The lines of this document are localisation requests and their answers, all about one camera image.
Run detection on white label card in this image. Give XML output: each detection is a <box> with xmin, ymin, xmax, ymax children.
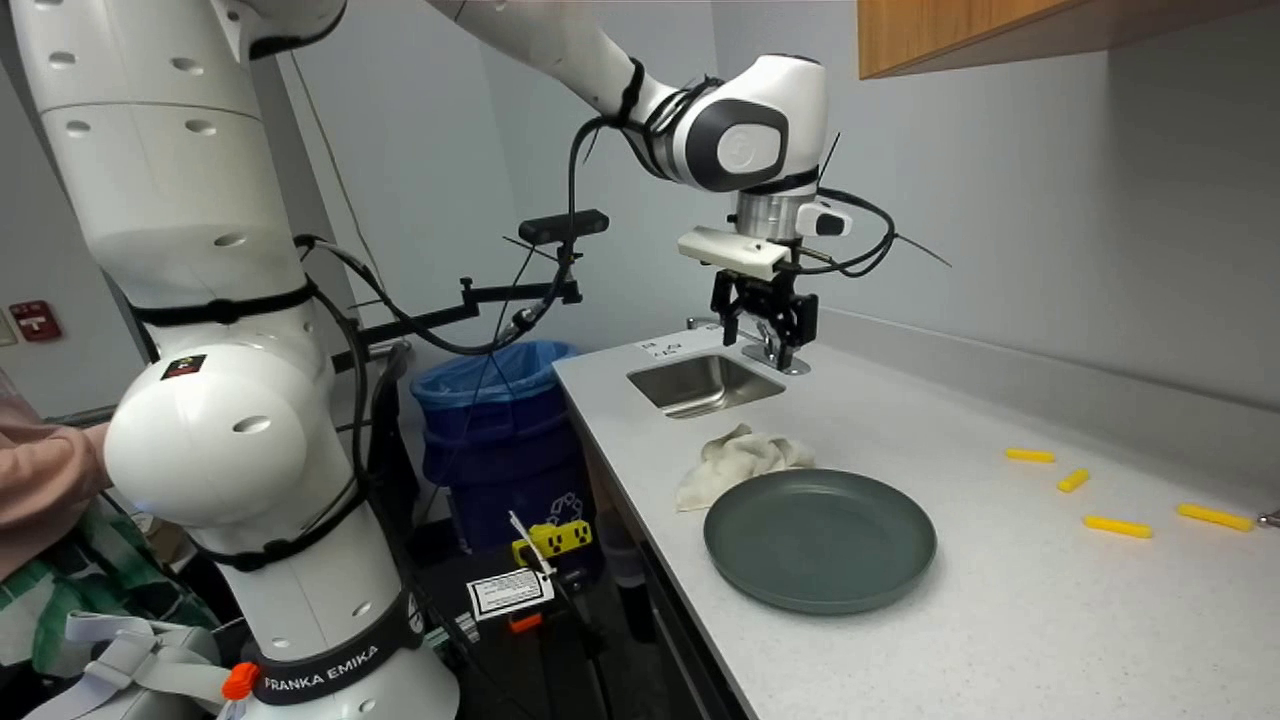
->
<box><xmin>465</xmin><ymin>569</ymin><xmax>562</xmax><ymax>625</ymax></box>

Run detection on red fire alarm box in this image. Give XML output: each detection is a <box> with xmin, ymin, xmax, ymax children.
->
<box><xmin>6</xmin><ymin>296</ymin><xmax>68</xmax><ymax>347</ymax></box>

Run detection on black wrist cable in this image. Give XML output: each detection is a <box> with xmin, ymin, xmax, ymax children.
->
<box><xmin>795</xmin><ymin>186</ymin><xmax>956</xmax><ymax>285</ymax></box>

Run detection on green plaid fabric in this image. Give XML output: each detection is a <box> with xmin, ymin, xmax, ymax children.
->
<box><xmin>0</xmin><ymin>502</ymin><xmax>224</xmax><ymax>681</ymax></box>

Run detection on small steel sink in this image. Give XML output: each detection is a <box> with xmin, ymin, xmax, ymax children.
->
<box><xmin>624</xmin><ymin>347</ymin><xmax>792</xmax><ymax>424</ymax></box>

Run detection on blue trash bin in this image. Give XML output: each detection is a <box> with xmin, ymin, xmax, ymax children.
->
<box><xmin>404</xmin><ymin>338</ymin><xmax>591</xmax><ymax>562</ymax></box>

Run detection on dark green plate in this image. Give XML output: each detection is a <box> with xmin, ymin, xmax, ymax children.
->
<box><xmin>700</xmin><ymin>463</ymin><xmax>940</xmax><ymax>620</ymax></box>

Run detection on orange knob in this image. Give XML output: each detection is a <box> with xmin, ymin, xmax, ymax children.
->
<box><xmin>217</xmin><ymin>660</ymin><xmax>263</xmax><ymax>710</ymax></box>

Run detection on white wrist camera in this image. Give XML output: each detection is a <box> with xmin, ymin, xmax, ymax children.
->
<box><xmin>674</xmin><ymin>229</ymin><xmax>795</xmax><ymax>285</ymax></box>

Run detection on grey strap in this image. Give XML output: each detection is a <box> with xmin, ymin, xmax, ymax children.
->
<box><xmin>24</xmin><ymin>613</ymin><xmax>255</xmax><ymax>720</ymax></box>

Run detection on stained white cloth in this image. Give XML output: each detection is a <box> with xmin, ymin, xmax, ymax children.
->
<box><xmin>674</xmin><ymin>421</ymin><xmax>817</xmax><ymax>516</ymax></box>

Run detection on black camera bar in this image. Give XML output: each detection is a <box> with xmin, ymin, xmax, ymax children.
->
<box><xmin>516</xmin><ymin>210</ymin><xmax>611</xmax><ymax>249</ymax></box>

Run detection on wooden wall cabinet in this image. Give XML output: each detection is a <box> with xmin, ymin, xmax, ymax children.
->
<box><xmin>856</xmin><ymin>0</ymin><xmax>1280</xmax><ymax>84</ymax></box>

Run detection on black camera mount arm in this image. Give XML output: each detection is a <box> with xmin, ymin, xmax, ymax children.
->
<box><xmin>332</xmin><ymin>241</ymin><xmax>591</xmax><ymax>382</ymax></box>

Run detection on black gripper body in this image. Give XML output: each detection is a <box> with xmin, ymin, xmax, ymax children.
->
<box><xmin>709</xmin><ymin>267</ymin><xmax>822</xmax><ymax>340</ymax></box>

